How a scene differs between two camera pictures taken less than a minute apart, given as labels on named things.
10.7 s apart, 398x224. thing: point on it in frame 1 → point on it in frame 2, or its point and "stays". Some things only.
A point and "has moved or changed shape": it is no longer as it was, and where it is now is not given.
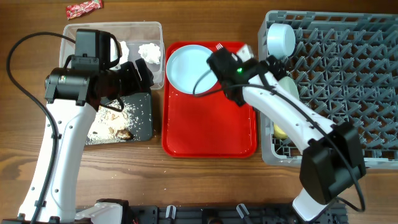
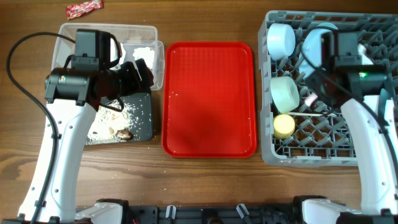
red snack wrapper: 75,10 stays
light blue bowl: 281,40 stays
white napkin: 150,52 has moved or changed shape
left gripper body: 129,83 stays
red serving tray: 209,126 stays
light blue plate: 185,65 → 311,55
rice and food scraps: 111,126 stays
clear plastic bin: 137,40 stays
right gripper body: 278,71 → 315,82
